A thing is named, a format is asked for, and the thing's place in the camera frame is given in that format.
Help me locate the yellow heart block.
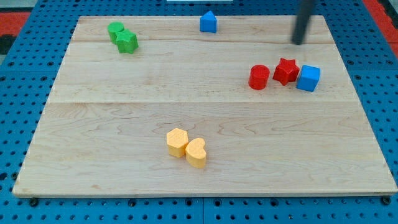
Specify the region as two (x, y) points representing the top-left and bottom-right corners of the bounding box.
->
(185, 138), (206, 169)

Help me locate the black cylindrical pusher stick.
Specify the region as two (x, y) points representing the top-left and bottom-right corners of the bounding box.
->
(291, 0), (316, 45)

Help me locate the red cylinder block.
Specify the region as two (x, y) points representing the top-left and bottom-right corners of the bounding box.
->
(248, 64), (270, 90)

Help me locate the yellow hexagon block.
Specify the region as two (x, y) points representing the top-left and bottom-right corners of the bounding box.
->
(166, 128), (189, 158)

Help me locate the light wooden board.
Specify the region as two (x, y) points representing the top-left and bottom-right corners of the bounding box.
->
(12, 16), (397, 198)

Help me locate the blue triangular prism block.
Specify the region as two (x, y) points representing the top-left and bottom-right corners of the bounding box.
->
(200, 11), (218, 33)

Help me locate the green star block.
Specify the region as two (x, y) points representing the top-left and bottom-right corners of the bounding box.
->
(116, 29), (139, 54)

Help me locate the green cylinder block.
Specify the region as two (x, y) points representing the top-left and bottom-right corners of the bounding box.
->
(108, 21), (124, 44)

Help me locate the red star block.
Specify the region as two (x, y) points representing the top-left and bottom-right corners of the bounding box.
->
(272, 58), (300, 86)

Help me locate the blue cube block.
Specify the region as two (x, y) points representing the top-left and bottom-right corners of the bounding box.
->
(296, 65), (320, 92)

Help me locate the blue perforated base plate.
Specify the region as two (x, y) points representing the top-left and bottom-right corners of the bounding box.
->
(1, 0), (397, 223)

